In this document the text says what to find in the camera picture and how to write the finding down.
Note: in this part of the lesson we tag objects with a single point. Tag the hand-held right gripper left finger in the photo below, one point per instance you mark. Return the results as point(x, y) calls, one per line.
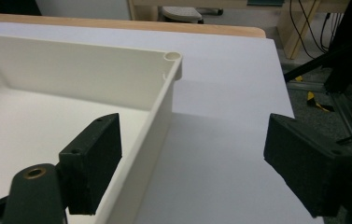
point(89, 165)

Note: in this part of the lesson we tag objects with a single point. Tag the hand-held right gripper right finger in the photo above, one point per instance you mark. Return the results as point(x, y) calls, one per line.
point(307, 168)

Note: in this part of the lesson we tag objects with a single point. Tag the white plastic tray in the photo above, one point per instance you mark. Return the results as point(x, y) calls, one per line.
point(71, 71)

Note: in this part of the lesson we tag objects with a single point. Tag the yellow black tape piece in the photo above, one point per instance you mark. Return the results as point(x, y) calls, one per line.
point(311, 96)

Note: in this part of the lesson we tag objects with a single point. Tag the white table sheet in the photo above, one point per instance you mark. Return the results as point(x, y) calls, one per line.
point(226, 140)

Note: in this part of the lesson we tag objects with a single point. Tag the light wooden desk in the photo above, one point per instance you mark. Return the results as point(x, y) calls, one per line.
point(298, 28)

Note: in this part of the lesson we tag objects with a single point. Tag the light wooden table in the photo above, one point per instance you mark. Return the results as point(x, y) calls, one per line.
point(133, 25)

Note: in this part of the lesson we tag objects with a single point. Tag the white cabinet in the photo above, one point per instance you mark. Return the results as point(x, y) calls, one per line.
point(83, 9)

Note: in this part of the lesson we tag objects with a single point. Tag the dark rectangular desk panel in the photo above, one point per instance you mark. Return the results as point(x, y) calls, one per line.
point(265, 2)

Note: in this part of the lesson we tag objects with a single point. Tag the office chair base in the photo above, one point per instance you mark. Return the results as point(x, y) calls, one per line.
point(180, 14)

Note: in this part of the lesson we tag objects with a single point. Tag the aluminium floor rail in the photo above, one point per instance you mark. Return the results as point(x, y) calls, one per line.
point(307, 86)

